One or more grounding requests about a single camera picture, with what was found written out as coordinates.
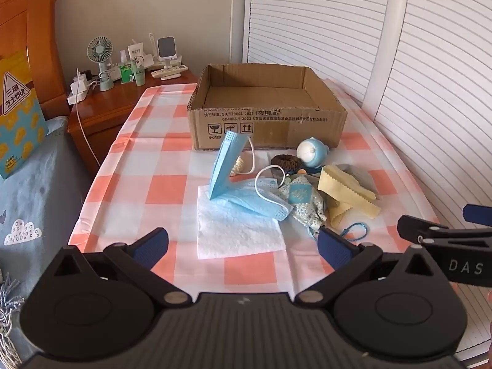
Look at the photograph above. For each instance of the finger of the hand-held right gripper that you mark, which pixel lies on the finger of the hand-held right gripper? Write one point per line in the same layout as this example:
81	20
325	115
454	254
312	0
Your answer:
442	234
478	213

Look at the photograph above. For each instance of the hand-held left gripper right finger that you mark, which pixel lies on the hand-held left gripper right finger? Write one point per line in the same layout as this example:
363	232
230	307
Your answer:
333	246

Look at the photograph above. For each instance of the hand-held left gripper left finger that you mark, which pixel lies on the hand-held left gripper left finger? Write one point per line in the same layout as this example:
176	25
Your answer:
153	246

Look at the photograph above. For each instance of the floral fabric pouch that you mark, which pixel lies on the floral fabric pouch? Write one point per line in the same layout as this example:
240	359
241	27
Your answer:
303	203

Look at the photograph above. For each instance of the yellow cloth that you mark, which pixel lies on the yellow cloth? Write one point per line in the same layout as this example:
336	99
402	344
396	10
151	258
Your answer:
338	184

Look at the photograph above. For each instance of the white tissue paper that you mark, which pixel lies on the white tissue paper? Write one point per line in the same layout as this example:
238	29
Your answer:
238	234

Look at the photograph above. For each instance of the brown cardboard box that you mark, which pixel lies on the brown cardboard box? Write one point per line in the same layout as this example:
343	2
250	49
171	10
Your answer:
269	127

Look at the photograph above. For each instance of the round blue white toy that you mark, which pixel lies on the round blue white toy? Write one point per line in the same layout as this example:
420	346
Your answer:
311	153

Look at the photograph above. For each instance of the brown hair scrunchie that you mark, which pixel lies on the brown hair scrunchie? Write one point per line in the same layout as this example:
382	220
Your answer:
282	163

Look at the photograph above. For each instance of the white hair clip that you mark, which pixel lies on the white hair clip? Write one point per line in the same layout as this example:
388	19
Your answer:
238	167

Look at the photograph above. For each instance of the blue cloud print bedsheet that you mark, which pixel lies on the blue cloud print bedsheet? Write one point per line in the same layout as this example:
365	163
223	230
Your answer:
42	200

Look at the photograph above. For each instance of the wooden nightstand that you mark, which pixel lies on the wooden nightstand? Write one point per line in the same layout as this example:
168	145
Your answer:
115	100

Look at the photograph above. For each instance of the grey fringed cloth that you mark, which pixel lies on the grey fringed cloth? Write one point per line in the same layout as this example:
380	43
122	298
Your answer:
7	315

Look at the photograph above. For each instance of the white remote control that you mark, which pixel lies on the white remote control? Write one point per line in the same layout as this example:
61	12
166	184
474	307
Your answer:
169	77
173	70

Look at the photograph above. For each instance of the white power strip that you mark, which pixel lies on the white power strip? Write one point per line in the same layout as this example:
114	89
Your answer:
78	92

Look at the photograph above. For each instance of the green tube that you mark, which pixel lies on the green tube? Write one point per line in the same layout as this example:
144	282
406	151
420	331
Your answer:
138	75

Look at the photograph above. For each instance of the green pump bottle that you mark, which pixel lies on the green pump bottle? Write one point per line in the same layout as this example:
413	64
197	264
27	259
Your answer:
125	73

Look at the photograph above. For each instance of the black charger plug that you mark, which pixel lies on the black charger plug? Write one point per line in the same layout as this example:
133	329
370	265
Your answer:
86	75

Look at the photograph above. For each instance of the white slim upright device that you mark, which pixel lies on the white slim upright device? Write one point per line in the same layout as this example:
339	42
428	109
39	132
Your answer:
152	46

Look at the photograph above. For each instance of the green desk fan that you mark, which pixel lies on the green desk fan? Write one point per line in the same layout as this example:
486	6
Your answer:
99	52

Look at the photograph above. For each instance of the wooden headboard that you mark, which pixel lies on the wooden headboard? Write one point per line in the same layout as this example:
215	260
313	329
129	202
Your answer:
34	27

